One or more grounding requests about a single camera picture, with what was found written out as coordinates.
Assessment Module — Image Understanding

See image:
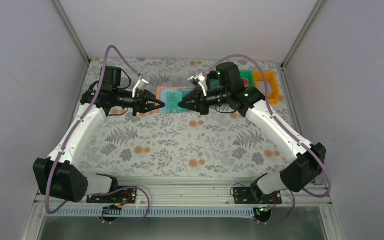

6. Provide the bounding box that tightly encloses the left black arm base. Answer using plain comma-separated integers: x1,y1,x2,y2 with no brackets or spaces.
86,174,137,211

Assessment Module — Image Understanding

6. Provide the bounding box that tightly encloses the orange leather card holder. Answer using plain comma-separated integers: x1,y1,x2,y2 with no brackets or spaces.
156,86,194,114

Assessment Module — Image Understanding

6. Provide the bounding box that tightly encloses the white card in orange bin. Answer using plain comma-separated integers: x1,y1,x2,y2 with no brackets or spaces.
255,81,273,95

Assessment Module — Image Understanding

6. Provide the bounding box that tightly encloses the orange plastic bin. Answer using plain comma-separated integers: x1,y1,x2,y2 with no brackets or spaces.
252,70,280,105

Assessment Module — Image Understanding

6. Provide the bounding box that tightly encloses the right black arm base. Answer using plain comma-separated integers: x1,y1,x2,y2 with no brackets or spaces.
229,173,283,224

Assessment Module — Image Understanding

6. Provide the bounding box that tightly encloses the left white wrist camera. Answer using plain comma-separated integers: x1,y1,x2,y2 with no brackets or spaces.
132,74,149,98

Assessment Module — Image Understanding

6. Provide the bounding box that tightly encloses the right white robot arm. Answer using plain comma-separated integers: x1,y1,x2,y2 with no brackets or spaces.
178,62,327,195

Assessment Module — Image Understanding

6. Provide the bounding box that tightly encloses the aluminium mounting rail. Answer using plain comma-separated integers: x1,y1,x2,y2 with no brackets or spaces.
32,176,333,208

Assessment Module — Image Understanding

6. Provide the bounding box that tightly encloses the green plastic bin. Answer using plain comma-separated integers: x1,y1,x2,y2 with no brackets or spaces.
239,70,256,88

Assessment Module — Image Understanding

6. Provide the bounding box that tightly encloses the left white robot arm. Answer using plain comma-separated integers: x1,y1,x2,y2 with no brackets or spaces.
32,66,165,203

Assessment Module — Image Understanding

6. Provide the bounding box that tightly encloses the black plastic bin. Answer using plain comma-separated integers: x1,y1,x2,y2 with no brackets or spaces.
208,78,221,89

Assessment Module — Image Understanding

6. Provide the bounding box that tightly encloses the floral table mat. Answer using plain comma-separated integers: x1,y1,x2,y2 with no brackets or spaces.
78,58,289,177

